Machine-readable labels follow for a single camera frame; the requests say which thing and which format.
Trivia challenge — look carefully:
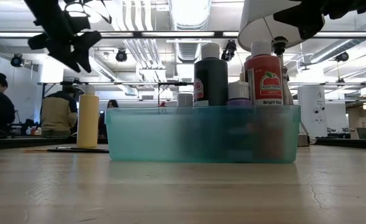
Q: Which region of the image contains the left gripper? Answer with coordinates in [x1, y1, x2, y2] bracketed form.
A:
[27, 30, 103, 74]

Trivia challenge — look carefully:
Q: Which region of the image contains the large red paint bottle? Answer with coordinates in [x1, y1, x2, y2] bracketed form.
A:
[244, 40, 285, 161]

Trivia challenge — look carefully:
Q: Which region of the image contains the large yellow paint bottle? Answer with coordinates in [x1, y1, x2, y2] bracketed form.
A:
[76, 84, 100, 149]

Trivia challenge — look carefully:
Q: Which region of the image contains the small purple paint bottle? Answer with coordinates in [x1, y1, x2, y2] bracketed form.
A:
[227, 80, 254, 108]

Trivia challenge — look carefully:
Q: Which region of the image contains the large black paint bottle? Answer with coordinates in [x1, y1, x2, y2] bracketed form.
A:
[193, 42, 229, 108]

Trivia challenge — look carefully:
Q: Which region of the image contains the white round column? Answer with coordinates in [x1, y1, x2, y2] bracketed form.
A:
[297, 85, 328, 138]

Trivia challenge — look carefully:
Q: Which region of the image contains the black overhead beam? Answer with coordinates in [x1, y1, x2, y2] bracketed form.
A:
[0, 30, 366, 40]

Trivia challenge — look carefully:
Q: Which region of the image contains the teal translucent plastic bin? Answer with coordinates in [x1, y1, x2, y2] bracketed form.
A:
[105, 105, 302, 164]

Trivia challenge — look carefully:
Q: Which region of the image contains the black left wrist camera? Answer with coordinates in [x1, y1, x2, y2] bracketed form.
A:
[65, 11, 92, 32]

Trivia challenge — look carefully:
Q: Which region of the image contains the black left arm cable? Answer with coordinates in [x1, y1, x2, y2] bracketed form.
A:
[63, 0, 112, 25]

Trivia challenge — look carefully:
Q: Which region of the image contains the black aluminium table frame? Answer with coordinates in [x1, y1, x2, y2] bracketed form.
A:
[0, 136, 366, 151]

